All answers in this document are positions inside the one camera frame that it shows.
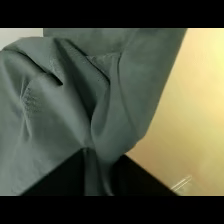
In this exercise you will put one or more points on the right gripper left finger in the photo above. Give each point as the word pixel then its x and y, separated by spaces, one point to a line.
pixel 63 180

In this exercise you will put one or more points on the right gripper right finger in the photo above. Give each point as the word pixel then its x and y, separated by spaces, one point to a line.
pixel 140 181

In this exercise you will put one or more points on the grey green shirt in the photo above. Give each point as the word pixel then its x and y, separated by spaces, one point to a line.
pixel 66 100

